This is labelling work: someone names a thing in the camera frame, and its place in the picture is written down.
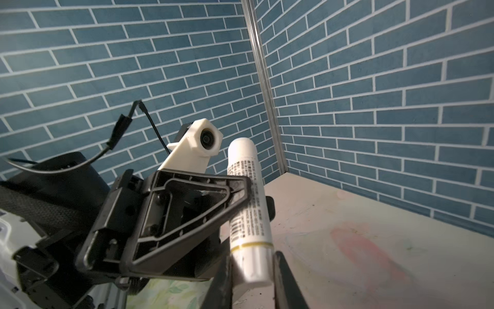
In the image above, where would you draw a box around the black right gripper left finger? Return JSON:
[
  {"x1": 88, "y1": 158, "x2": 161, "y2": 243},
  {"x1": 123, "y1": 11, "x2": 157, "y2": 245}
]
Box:
[{"x1": 200, "y1": 255, "x2": 233, "y2": 309}]

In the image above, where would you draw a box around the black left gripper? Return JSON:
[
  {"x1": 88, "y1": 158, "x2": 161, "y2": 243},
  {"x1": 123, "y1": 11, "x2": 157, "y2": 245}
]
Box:
[{"x1": 11, "y1": 169, "x2": 252, "y2": 294}]

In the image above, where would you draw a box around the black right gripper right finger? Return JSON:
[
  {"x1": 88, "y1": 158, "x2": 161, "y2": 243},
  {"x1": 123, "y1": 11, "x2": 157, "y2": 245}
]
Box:
[{"x1": 274, "y1": 251, "x2": 309, "y2": 309}]

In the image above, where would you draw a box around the white glue stick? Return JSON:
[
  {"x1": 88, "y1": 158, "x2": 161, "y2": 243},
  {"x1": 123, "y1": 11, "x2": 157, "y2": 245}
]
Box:
[{"x1": 227, "y1": 138, "x2": 274, "y2": 292}]

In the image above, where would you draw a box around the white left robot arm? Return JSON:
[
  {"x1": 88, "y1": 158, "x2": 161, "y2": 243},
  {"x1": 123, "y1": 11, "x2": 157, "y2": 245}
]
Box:
[{"x1": 1, "y1": 153, "x2": 255, "y2": 308}]

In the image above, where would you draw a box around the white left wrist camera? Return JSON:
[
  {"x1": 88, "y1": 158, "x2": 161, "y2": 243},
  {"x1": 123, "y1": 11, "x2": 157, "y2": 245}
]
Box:
[{"x1": 158, "y1": 118, "x2": 223, "y2": 174}]

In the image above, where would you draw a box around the aluminium left corner post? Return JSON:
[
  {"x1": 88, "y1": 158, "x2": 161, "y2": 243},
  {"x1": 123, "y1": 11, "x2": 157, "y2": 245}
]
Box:
[{"x1": 241, "y1": 0, "x2": 288, "y2": 175}]

